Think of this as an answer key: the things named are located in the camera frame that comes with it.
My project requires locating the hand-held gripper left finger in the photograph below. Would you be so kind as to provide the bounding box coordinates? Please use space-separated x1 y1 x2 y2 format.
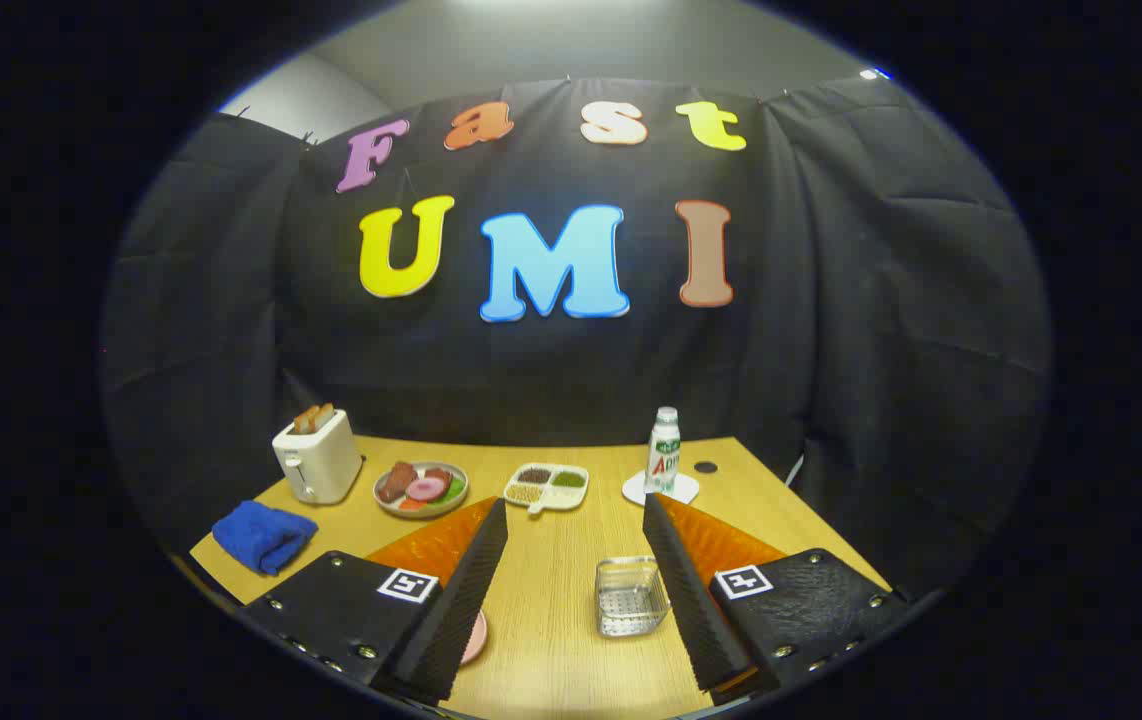
241 497 510 704

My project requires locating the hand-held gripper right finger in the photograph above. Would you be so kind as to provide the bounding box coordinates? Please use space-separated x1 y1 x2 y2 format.
642 492 907 707

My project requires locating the pink round plate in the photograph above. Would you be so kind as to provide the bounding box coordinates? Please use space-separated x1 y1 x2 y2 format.
459 608 488 666

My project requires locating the metal perforated basket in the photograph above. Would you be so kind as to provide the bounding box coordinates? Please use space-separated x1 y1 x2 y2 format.
596 556 672 638

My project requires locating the grey food plate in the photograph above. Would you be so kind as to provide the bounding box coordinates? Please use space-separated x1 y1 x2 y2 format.
373 460 470 519

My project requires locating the white square coaster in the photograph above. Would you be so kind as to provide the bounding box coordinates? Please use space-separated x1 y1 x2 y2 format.
622 470 700 508

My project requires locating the cream divided tray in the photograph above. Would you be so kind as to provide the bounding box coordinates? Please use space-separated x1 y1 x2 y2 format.
503 463 590 515

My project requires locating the white drink bottle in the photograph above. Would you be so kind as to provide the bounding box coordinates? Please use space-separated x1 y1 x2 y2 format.
644 407 682 494

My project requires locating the cream toaster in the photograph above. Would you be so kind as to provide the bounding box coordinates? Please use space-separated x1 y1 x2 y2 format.
272 408 364 505

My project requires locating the blue folded cloth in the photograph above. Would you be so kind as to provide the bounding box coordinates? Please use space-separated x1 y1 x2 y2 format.
211 500 319 576

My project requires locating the black backdrop cloth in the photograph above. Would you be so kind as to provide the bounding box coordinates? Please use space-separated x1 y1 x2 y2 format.
101 78 1052 601

